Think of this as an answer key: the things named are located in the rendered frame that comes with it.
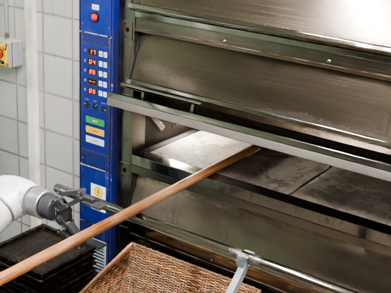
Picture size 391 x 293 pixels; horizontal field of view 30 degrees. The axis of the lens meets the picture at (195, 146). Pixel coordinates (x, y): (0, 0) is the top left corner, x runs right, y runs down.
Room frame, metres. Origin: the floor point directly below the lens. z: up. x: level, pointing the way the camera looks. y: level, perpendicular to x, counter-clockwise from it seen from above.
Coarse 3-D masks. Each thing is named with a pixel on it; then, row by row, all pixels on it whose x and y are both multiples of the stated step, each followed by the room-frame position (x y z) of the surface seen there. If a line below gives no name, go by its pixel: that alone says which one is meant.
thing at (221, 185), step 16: (144, 160) 2.43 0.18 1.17; (160, 160) 2.42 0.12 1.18; (176, 176) 2.35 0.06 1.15; (208, 176) 2.30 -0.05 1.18; (224, 176) 2.30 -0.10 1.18; (224, 192) 2.24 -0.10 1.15; (240, 192) 2.21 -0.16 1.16; (256, 192) 2.18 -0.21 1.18; (272, 192) 2.19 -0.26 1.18; (272, 208) 2.14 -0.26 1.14; (288, 208) 2.11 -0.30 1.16; (304, 208) 2.08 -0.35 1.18; (320, 208) 2.09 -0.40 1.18; (320, 224) 2.05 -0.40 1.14; (336, 224) 2.02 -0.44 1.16; (352, 224) 1.99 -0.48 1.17; (368, 224) 1.99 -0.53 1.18; (384, 224) 1.99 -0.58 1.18; (384, 240) 1.94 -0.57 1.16
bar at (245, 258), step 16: (112, 208) 2.03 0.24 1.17; (144, 224) 1.96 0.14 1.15; (160, 224) 1.93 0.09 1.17; (192, 240) 1.86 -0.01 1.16; (208, 240) 1.84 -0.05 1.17; (240, 256) 1.76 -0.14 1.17; (256, 256) 1.76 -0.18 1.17; (240, 272) 1.75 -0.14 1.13; (272, 272) 1.72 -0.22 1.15; (288, 272) 1.69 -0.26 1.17; (320, 288) 1.64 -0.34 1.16; (336, 288) 1.62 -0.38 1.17
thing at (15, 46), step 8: (0, 40) 2.74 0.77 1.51; (8, 40) 2.75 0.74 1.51; (16, 40) 2.76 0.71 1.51; (0, 48) 2.74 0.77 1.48; (8, 48) 2.71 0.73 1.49; (16, 48) 2.74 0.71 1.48; (8, 56) 2.71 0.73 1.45; (16, 56) 2.74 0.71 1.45; (0, 64) 2.74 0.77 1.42; (8, 64) 2.71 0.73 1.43; (16, 64) 2.74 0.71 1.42
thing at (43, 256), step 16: (224, 160) 2.38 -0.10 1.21; (192, 176) 2.22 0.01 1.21; (160, 192) 2.07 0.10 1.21; (176, 192) 2.13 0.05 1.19; (128, 208) 1.95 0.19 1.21; (144, 208) 1.99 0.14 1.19; (96, 224) 1.83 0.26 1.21; (112, 224) 1.87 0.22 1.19; (64, 240) 1.73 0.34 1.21; (80, 240) 1.76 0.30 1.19; (32, 256) 1.64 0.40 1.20; (48, 256) 1.66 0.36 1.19; (0, 272) 1.56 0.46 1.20; (16, 272) 1.57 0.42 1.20
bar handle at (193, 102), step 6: (120, 84) 2.37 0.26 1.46; (126, 84) 2.36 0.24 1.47; (132, 84) 2.35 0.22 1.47; (138, 90) 2.33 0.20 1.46; (144, 90) 2.32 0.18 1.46; (150, 90) 2.31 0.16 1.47; (156, 90) 2.30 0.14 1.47; (144, 96) 2.32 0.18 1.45; (162, 96) 2.28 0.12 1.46; (168, 96) 2.26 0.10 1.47; (174, 96) 2.25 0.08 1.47; (180, 96) 2.25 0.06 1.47; (186, 102) 2.23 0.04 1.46; (192, 102) 2.21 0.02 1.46; (198, 102) 2.20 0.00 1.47; (192, 108) 2.21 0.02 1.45
